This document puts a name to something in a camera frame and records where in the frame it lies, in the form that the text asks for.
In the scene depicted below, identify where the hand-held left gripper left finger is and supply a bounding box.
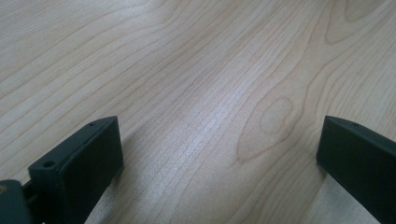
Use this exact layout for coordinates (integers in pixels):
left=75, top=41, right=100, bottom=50
left=27, top=115, right=125, bottom=224

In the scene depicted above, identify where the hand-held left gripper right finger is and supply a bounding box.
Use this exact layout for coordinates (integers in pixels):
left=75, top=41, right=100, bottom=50
left=316, top=115, right=396, bottom=224

